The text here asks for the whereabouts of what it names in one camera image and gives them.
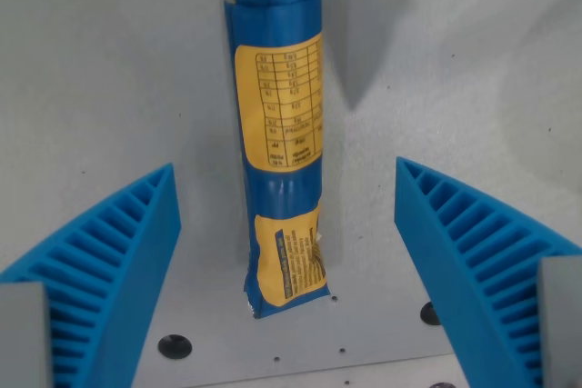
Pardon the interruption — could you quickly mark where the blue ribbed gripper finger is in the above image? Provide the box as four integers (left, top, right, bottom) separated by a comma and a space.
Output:
0, 162, 183, 388
393, 156, 582, 388

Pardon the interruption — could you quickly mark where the rolled blue and yellow bag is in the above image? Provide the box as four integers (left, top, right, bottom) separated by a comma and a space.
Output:
223, 0, 331, 321

